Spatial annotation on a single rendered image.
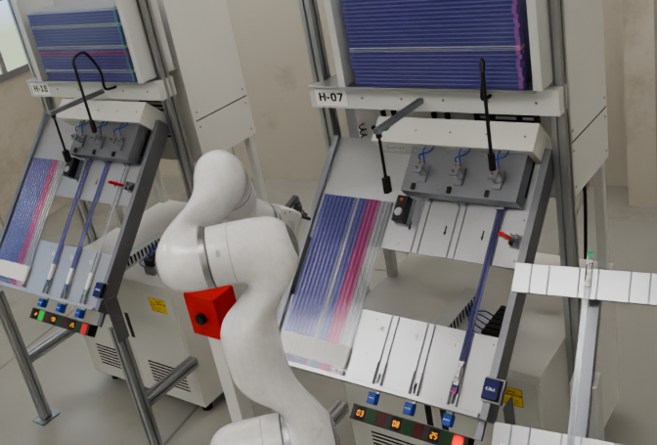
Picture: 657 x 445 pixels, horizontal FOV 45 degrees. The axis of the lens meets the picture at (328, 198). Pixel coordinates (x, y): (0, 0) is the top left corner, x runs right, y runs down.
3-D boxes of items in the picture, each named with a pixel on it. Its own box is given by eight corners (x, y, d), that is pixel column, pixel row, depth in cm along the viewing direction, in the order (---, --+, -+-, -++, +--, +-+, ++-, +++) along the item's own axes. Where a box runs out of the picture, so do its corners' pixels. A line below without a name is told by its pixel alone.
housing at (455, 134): (548, 172, 214) (532, 151, 203) (392, 159, 243) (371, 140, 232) (555, 145, 216) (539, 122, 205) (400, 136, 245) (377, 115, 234)
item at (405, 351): (485, 416, 195) (480, 414, 193) (277, 358, 234) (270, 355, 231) (503, 340, 200) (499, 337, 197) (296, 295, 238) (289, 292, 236)
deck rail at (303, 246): (281, 364, 235) (268, 359, 231) (275, 362, 236) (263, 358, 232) (348, 143, 253) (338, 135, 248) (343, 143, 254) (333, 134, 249)
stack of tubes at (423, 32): (525, 89, 199) (515, -20, 188) (354, 86, 229) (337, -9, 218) (544, 73, 208) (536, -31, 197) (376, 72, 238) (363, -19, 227)
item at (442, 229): (523, 274, 206) (516, 268, 202) (318, 242, 244) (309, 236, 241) (550, 157, 214) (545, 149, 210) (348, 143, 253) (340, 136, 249)
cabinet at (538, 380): (553, 544, 242) (539, 378, 217) (361, 475, 283) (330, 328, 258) (619, 413, 288) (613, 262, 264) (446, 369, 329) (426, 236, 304)
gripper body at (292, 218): (269, 246, 180) (293, 255, 189) (284, 203, 180) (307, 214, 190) (242, 238, 183) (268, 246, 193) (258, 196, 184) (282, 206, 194)
